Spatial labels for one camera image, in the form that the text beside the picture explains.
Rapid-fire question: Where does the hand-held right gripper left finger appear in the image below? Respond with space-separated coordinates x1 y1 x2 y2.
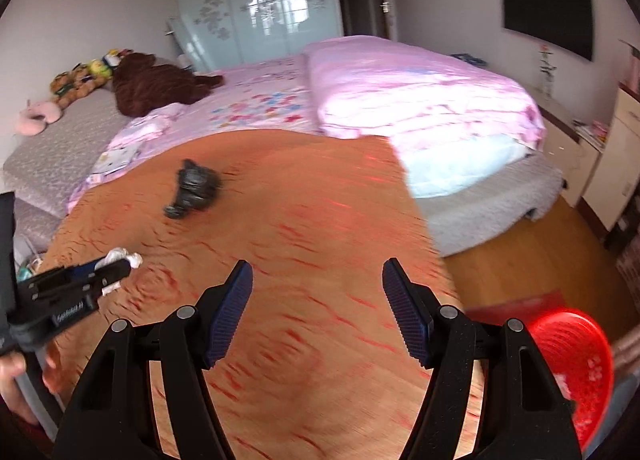
52 260 253 460

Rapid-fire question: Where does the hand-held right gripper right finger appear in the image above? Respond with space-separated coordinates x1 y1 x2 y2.
382 258 583 460

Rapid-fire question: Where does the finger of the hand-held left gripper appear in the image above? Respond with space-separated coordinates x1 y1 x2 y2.
75 277 126 302
37 260 133 287

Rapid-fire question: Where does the white tissue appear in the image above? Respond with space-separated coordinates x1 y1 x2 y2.
94 246 144 297

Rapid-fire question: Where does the black plastic bag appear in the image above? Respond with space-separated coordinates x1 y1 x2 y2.
162 158 222 219

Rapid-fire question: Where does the red plastic basket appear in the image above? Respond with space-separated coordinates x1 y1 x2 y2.
527 308 615 451

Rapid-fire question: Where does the person's left hand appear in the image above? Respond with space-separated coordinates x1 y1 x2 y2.
0 350 59 427

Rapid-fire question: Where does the white printed cloth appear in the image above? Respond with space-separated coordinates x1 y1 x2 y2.
92 147 139 179

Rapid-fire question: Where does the orange patterned tablecloth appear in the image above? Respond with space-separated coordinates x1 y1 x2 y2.
40 129 486 460

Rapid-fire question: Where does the grey patterned headboard cushion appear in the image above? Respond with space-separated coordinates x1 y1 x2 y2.
2 87 131 218

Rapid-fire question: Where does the grey upholstered bed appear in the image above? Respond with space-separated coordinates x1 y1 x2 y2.
2 35 566 258

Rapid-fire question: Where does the light blue quilt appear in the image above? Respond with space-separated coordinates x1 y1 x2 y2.
392 132 531 198

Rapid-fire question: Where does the pink neck pillow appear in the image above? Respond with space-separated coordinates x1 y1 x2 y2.
14 99 63 136

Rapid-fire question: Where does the small brown plush bear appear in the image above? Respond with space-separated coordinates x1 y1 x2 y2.
57 79 109 109
50 72 77 97

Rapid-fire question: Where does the large brown teddy bear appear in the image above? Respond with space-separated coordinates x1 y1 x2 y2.
111 52 225 118

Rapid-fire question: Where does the penguin plush toy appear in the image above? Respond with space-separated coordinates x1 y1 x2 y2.
102 49 134 69

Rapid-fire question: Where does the pink floral bed sheet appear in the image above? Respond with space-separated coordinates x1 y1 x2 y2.
67 56 321 213

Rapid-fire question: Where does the pink quilt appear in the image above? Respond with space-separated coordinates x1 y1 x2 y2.
302 36 546 151

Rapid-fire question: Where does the low cream cabinet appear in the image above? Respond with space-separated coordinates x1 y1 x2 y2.
525 90 603 208

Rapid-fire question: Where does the white leaning board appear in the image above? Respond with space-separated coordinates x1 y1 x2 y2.
165 15 201 71

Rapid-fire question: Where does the stack of books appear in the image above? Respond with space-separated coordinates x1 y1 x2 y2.
572 120 601 142

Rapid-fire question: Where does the tall cream cabinet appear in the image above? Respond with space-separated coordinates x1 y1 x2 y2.
582 85 640 233

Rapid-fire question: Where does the rose in glass vase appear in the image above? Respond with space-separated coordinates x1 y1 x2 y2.
537 44 557 99

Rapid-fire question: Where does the glass door wardrobe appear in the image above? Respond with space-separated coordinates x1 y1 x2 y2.
170 0 345 73

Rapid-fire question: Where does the pink bottle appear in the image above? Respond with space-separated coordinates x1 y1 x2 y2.
620 39 640 87

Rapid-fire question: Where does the black wall television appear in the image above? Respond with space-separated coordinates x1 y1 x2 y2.
500 0 595 62

